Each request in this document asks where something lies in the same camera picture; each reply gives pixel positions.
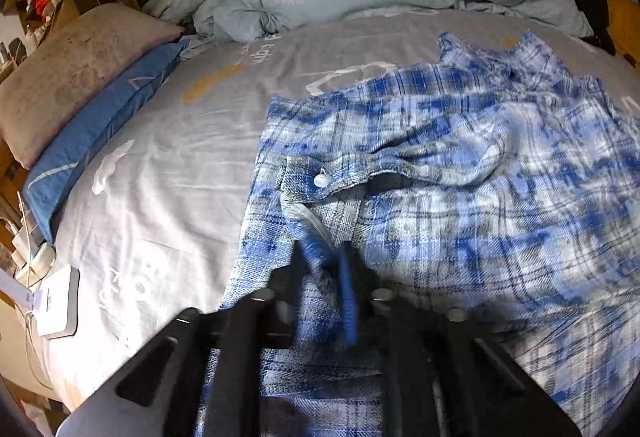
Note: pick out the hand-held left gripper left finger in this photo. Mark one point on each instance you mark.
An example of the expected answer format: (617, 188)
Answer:
(287, 297)

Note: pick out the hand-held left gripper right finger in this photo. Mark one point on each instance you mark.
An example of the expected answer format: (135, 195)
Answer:
(350, 297)

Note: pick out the blue plaid shirt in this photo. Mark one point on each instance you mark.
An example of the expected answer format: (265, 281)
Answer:
(450, 217)

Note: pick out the white box device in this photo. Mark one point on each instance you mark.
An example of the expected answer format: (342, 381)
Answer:
(57, 302)

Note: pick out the blue pillow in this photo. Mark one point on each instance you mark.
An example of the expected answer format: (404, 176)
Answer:
(100, 132)

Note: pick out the white charger plug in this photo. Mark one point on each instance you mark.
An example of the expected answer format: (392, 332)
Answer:
(15, 292)

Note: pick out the beige pillow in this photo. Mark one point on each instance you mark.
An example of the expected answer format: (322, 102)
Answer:
(75, 67)

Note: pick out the black cloth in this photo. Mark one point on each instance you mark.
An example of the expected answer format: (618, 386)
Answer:
(590, 2)

